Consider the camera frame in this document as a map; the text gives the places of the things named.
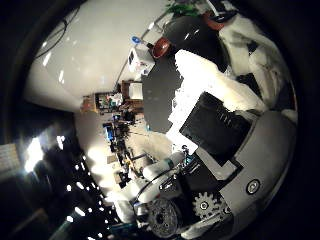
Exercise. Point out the white box appliance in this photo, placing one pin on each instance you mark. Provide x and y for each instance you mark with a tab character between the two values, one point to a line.
140	60

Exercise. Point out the white crumpled cloth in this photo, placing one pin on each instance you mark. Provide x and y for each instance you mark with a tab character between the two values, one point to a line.
200	80

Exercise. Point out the green leafy plant white pot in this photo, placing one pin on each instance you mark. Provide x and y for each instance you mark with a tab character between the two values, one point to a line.
183	8

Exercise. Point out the dark brown bowl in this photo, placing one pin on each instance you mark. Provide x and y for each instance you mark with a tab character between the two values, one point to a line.
161	47

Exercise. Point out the blue capped bottle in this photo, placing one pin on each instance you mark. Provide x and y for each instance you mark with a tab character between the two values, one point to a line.
136	40

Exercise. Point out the wooden shelf with clutter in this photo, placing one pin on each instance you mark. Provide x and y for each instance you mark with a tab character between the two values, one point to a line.
103	101

